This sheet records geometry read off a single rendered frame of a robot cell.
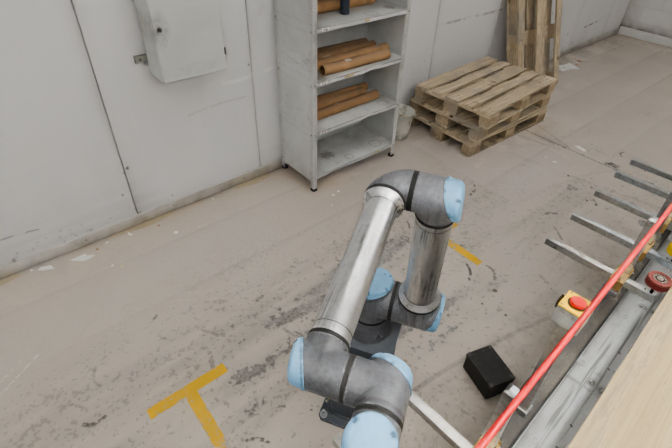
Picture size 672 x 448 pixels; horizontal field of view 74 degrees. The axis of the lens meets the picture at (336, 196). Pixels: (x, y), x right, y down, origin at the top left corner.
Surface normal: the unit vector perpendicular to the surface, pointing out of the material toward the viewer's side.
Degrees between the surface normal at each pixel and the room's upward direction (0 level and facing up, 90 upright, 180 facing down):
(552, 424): 0
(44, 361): 0
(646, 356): 0
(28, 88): 90
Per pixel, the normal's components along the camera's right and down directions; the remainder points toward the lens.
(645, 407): 0.03, -0.80
